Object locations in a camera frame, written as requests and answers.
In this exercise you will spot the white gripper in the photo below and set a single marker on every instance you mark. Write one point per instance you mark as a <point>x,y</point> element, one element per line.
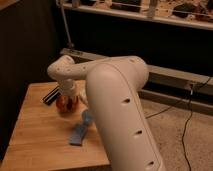
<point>70,89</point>

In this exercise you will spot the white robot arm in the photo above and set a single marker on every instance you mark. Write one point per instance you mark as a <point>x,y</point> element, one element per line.
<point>112,86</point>

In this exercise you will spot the orange ceramic cup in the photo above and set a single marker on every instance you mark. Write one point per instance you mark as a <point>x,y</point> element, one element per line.
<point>66,104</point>

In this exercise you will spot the blue cup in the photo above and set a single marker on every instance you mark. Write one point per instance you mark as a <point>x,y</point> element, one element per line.
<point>87,118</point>

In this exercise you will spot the black rectangular box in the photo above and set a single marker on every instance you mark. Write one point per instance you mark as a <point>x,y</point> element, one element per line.
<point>51,96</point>

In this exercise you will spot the metal pole stand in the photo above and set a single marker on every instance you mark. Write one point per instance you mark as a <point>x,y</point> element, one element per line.
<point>70,44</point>

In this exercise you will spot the blue sponge block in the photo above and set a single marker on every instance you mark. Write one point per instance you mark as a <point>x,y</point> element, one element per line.
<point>78,134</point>

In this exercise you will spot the wooden table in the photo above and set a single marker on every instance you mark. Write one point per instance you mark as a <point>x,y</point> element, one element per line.
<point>40,140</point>

